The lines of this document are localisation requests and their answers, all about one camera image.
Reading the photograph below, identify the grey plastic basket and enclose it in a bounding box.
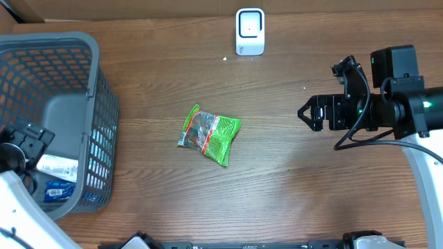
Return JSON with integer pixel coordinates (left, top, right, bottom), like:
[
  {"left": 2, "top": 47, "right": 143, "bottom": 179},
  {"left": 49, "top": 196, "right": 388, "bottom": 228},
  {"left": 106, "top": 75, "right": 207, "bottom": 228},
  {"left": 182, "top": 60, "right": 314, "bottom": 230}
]
[{"left": 1, "top": 32, "right": 119, "bottom": 219}]

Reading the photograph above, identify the white barcode scanner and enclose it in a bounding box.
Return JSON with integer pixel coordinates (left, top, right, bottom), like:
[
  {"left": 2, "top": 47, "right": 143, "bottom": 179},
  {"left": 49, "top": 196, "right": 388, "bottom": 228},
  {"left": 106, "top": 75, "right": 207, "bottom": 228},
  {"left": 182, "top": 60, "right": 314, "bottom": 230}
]
[{"left": 235, "top": 8, "right": 265, "bottom": 56}]

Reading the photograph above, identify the green snack bag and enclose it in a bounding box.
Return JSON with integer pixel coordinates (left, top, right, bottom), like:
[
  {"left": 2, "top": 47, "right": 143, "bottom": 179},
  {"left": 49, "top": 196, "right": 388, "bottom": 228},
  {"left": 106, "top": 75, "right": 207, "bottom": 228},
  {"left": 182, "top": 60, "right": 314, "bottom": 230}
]
[{"left": 177, "top": 104, "right": 242, "bottom": 167}]

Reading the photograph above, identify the white tube gold cap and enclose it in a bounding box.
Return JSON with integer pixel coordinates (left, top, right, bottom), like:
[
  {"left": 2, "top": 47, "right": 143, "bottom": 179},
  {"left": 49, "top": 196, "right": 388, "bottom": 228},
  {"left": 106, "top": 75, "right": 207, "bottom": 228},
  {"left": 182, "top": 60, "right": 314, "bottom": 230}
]
[{"left": 36, "top": 154, "right": 78, "bottom": 183}]

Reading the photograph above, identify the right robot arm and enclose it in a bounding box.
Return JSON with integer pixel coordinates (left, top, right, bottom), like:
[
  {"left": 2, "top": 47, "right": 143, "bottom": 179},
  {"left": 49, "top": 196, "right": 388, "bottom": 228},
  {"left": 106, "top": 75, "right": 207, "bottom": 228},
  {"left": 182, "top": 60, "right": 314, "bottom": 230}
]
[{"left": 298, "top": 45, "right": 442, "bottom": 248}]

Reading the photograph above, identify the blue snack packet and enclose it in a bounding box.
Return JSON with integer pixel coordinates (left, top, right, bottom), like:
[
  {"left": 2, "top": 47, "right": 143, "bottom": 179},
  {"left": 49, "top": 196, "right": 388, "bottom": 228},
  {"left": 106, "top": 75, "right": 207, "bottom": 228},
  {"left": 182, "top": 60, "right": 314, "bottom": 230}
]
[{"left": 44, "top": 181, "right": 75, "bottom": 203}]

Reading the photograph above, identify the black table edge rail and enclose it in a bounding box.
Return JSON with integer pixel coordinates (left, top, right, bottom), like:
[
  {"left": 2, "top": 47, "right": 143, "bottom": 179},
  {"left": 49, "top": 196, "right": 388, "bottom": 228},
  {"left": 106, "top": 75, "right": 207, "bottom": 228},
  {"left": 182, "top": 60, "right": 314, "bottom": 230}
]
[{"left": 98, "top": 230, "right": 406, "bottom": 249}]

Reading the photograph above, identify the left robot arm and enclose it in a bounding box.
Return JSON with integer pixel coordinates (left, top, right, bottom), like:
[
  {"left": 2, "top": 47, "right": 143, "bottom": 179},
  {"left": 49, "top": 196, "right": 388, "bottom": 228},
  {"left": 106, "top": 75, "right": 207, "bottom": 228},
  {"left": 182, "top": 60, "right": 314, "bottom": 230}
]
[{"left": 1, "top": 118, "right": 80, "bottom": 248}]

